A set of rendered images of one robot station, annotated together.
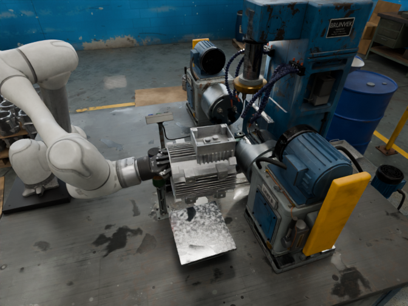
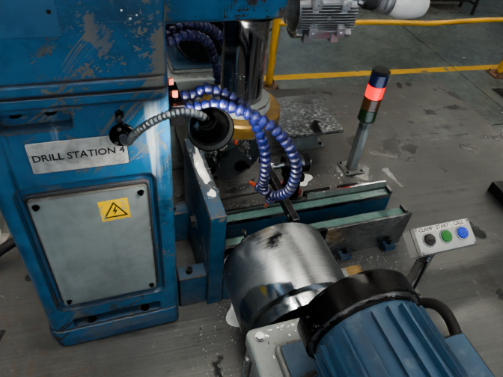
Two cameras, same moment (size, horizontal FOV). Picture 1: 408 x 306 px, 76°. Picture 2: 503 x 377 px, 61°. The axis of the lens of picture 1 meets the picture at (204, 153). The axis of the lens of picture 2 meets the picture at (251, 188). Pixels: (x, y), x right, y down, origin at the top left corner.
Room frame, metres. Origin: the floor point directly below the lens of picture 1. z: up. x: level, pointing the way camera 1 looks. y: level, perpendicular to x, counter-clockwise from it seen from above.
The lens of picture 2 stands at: (2.15, -0.27, 1.84)
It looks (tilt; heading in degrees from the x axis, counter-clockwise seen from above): 42 degrees down; 175
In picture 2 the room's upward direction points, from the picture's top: 7 degrees clockwise
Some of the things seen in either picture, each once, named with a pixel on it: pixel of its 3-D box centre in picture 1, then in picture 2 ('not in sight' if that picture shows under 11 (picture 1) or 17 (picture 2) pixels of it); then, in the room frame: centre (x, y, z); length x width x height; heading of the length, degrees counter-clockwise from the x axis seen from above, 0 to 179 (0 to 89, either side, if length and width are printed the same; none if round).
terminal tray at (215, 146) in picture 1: (212, 143); not in sight; (0.66, -0.03, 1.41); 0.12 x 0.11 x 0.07; 104
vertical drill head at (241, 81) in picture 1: (252, 62); (243, 62); (1.33, -0.25, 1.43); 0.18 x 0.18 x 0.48
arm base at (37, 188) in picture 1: (39, 180); not in sight; (1.05, 0.93, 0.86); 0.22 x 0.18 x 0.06; 25
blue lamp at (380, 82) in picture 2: not in sight; (379, 78); (0.87, 0.21, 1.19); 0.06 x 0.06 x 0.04
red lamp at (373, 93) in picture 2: not in sight; (375, 90); (0.87, 0.21, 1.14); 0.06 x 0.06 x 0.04
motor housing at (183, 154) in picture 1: (200, 167); (319, 7); (0.65, 0.01, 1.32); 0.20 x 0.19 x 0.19; 104
